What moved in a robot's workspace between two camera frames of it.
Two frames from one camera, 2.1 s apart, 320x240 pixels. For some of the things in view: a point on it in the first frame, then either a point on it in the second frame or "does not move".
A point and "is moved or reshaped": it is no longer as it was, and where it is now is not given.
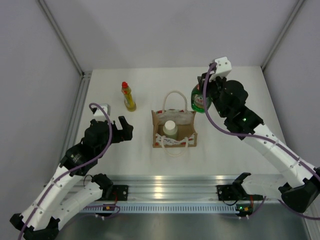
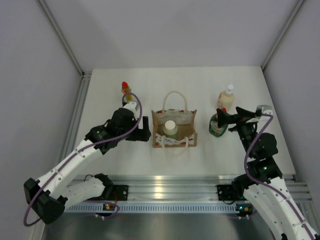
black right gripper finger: x=201 y=79 → x=224 y=118
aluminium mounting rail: x=179 y=188 does not move
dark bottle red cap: x=197 y=102 → x=215 y=130
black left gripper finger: x=127 y=129 → x=142 y=134
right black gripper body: x=214 y=88 → x=246 y=132
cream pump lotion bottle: x=212 y=106 is moved or reshaped
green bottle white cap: x=170 y=129 does not move
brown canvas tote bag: x=185 y=122 does not move
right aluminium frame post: x=294 y=13 does not move
